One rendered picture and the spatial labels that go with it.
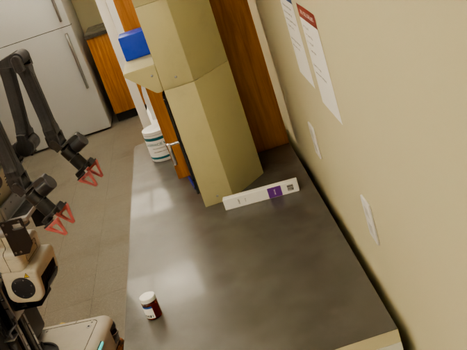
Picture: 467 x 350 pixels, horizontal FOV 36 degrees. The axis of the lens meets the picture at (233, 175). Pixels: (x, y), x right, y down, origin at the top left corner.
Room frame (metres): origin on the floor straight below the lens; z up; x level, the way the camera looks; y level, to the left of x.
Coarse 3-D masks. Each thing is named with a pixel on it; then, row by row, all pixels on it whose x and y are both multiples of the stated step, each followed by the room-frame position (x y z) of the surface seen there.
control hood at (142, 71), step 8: (144, 56) 2.65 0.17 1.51; (128, 64) 2.61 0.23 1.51; (136, 64) 2.56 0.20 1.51; (144, 64) 2.51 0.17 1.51; (152, 64) 2.47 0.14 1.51; (128, 72) 2.47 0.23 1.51; (136, 72) 2.46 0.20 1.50; (144, 72) 2.46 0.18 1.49; (152, 72) 2.45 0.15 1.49; (136, 80) 2.46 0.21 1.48; (144, 80) 2.46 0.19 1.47; (152, 80) 2.46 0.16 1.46; (160, 80) 2.46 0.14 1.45; (152, 88) 2.46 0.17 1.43; (160, 88) 2.45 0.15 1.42
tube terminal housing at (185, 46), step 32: (160, 0) 2.45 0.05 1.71; (192, 0) 2.54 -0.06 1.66; (160, 32) 2.45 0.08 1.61; (192, 32) 2.50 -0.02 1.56; (160, 64) 2.45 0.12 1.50; (192, 64) 2.47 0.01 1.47; (224, 64) 2.58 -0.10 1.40; (192, 96) 2.45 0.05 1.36; (224, 96) 2.54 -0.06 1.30; (192, 128) 2.45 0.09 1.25; (224, 128) 2.50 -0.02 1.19; (192, 160) 2.45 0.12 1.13; (224, 160) 2.47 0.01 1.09; (256, 160) 2.58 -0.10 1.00; (224, 192) 2.45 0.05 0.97
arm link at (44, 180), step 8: (40, 176) 2.56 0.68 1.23; (48, 176) 2.58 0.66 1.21; (16, 184) 2.55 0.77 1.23; (32, 184) 2.56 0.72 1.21; (40, 184) 2.55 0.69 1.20; (48, 184) 2.54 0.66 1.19; (56, 184) 2.57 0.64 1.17; (16, 192) 2.56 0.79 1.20; (24, 192) 2.55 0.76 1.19; (40, 192) 2.55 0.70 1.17; (48, 192) 2.55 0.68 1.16
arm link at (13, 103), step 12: (0, 60) 3.00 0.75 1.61; (24, 60) 2.98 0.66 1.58; (0, 72) 3.00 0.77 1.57; (12, 72) 3.00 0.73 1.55; (12, 84) 3.00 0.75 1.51; (12, 96) 3.01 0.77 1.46; (12, 108) 3.01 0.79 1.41; (24, 108) 3.03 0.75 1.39; (24, 120) 3.01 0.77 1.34; (24, 132) 3.00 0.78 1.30; (24, 144) 2.99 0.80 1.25; (24, 156) 2.99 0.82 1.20
